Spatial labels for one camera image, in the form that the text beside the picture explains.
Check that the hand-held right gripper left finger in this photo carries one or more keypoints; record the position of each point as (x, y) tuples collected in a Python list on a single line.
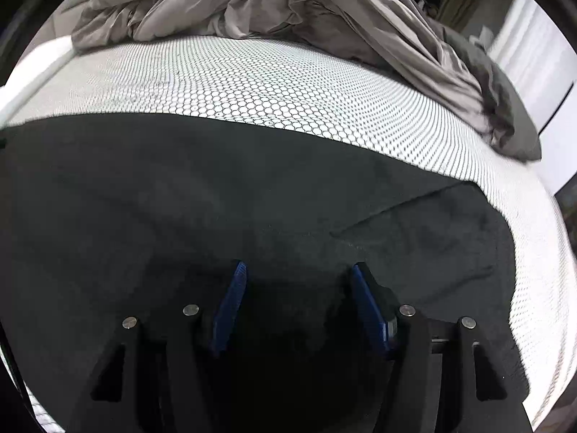
[(230, 306)]

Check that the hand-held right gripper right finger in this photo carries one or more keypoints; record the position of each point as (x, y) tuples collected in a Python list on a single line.
[(367, 306)]

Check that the black pants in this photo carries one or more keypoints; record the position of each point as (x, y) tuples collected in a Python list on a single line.
[(180, 189)]

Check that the honeycomb pattern mattress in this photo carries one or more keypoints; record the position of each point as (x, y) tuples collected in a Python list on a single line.
[(270, 85)]

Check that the grey duvet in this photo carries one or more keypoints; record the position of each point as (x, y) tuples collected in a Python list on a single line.
[(270, 0)]

